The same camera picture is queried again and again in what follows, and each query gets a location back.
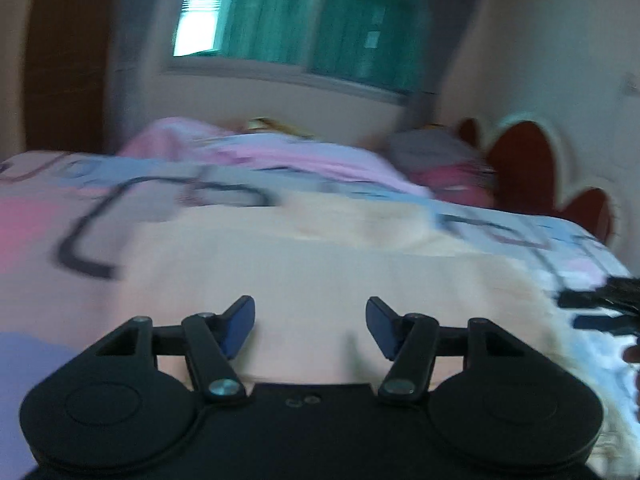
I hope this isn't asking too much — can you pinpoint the pink folded cloth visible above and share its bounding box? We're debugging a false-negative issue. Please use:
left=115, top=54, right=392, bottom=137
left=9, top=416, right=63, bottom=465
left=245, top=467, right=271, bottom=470
left=407, top=161, right=497, bottom=209

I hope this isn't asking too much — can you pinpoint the grey curtain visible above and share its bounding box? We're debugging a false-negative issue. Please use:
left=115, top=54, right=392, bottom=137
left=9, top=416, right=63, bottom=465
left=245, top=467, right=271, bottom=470
left=414, top=0, right=490, bottom=117

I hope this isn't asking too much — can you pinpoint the yellow printed pillow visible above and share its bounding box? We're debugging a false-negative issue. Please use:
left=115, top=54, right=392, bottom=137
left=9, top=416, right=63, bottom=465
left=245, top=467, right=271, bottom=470
left=245, top=117, right=313, bottom=137

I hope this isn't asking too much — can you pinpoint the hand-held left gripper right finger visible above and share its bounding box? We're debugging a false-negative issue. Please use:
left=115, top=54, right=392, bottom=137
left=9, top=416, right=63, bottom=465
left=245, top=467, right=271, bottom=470
left=366, top=297, right=521, bottom=406

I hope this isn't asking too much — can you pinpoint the green curtain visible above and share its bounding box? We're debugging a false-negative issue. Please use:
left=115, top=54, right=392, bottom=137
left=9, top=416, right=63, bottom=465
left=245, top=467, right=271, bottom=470
left=219, top=0, right=432, bottom=95

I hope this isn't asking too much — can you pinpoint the window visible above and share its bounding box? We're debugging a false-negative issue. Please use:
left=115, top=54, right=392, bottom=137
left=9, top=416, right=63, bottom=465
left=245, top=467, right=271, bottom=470
left=160, top=0, right=436, bottom=107

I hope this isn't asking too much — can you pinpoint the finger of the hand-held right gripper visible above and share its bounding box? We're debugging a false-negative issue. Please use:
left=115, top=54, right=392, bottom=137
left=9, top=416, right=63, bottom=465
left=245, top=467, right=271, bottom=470
left=574, top=312, right=640, bottom=332
left=557, top=275, right=640, bottom=311

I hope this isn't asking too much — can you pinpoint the red headboard with white trim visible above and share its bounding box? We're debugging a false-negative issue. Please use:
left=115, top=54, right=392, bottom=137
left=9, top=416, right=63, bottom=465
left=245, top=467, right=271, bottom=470
left=457, top=112, right=621, bottom=248

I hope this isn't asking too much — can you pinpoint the patterned bed sheet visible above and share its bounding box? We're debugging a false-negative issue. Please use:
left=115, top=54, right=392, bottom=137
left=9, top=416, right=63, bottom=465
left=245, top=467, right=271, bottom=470
left=0, top=152, right=640, bottom=480

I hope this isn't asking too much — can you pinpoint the wooden door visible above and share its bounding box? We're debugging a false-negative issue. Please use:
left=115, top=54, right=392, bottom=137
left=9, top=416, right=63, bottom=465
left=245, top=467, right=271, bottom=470
left=25, top=0, right=121, bottom=157

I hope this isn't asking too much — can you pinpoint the pink blanket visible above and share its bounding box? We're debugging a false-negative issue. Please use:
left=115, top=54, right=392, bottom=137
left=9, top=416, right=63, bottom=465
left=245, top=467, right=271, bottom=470
left=117, top=117, right=433, bottom=198

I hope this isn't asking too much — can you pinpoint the cream puffer jacket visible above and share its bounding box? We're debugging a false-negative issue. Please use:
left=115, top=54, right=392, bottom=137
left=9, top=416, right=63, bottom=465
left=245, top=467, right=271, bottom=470
left=117, top=192, right=640, bottom=466

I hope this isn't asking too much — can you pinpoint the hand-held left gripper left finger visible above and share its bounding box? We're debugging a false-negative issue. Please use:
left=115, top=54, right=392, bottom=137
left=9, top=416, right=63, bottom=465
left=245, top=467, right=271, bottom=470
left=95, top=296, right=256, bottom=406

